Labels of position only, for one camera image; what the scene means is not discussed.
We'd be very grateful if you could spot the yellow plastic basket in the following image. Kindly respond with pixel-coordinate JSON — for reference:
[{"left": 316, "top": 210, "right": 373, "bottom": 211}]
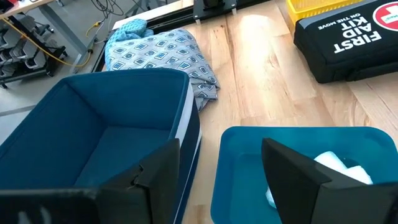
[{"left": 285, "top": 0, "right": 364, "bottom": 26}]

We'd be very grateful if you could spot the yellow cable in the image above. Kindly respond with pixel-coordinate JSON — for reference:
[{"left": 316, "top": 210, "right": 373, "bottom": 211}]
[{"left": 0, "top": 17, "right": 103, "bottom": 68}]

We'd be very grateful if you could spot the light blue patterned cloth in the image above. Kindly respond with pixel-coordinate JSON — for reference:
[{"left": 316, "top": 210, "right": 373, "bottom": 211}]
[{"left": 104, "top": 18, "right": 155, "bottom": 63}]

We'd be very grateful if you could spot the black first aid kit pouch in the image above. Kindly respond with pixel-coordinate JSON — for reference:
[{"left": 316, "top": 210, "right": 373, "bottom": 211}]
[{"left": 294, "top": 0, "right": 398, "bottom": 84}]

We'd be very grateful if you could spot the black equipment rack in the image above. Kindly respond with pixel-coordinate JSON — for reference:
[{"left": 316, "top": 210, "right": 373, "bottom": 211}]
[{"left": 0, "top": 14, "right": 68, "bottom": 90}]

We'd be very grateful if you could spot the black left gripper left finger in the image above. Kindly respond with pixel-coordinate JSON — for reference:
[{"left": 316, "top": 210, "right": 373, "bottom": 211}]
[{"left": 0, "top": 138, "right": 181, "bottom": 224}]

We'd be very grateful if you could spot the black cable bundle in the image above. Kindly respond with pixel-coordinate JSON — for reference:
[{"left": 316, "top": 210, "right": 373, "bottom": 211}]
[{"left": 90, "top": 0, "right": 127, "bottom": 18}]

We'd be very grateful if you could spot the teal plastic bin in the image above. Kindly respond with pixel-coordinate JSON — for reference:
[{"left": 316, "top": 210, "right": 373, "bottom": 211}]
[{"left": 210, "top": 126, "right": 398, "bottom": 224}]

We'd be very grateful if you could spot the wooden desk top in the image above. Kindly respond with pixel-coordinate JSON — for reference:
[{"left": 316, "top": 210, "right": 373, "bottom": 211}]
[{"left": 0, "top": 0, "right": 54, "bottom": 19}]

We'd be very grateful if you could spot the grey patterned cloth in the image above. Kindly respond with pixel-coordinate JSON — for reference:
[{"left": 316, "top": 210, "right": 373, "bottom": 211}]
[{"left": 105, "top": 28, "right": 220, "bottom": 112}]

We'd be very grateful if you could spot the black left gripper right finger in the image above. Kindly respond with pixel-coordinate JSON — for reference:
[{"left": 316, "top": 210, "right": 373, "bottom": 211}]
[{"left": 262, "top": 138, "right": 398, "bottom": 224}]

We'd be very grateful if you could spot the grey desk leg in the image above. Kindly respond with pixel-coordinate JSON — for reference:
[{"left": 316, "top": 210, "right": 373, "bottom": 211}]
[{"left": 39, "top": 1, "right": 96, "bottom": 65}]

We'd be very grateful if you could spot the navy fabric basket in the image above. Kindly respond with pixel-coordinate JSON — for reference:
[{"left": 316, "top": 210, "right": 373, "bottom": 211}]
[{"left": 0, "top": 68, "right": 202, "bottom": 224}]

